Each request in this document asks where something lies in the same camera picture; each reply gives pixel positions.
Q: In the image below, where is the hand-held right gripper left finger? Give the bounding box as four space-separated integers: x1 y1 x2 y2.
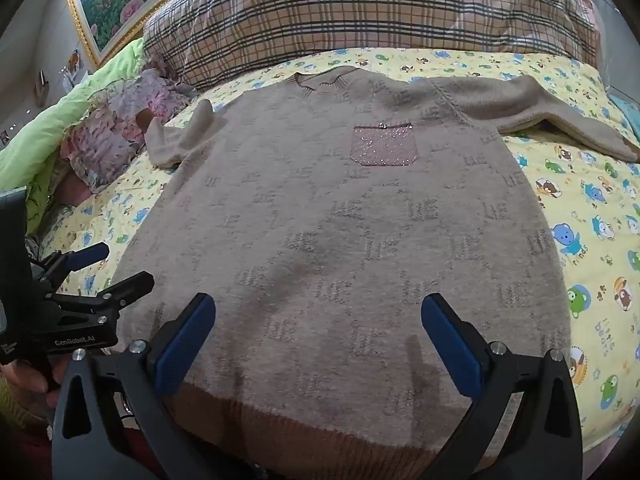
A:
50 292 217 480

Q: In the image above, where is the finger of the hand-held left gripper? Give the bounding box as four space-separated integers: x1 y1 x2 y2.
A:
31 242 110 286
47 271 155 319

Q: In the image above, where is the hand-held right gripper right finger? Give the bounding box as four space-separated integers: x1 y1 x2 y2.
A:
421 293 584 480

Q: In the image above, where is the beige knitted sweater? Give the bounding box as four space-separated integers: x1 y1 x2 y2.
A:
107 66 640 473

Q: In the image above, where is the person's left hand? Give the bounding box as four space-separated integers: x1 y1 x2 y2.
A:
0 355 68 427

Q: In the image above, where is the pink floral cloth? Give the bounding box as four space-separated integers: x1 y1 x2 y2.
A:
55 67 198 196

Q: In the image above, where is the light green blanket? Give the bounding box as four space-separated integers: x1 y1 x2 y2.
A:
0 37 146 236

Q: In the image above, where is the yellow bear-print bed sheet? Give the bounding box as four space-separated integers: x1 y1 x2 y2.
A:
37 47 640 453

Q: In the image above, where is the gold-framed flower painting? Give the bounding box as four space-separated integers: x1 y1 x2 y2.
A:
61 0 221 68

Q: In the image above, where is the teal cloth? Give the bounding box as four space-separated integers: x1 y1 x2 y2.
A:
607 94 640 141

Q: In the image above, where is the plaid brown pillow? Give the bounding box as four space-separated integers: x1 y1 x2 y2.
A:
142 0 599 92

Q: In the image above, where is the small wall picture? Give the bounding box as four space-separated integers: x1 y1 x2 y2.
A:
33 70 49 109
64 50 84 82

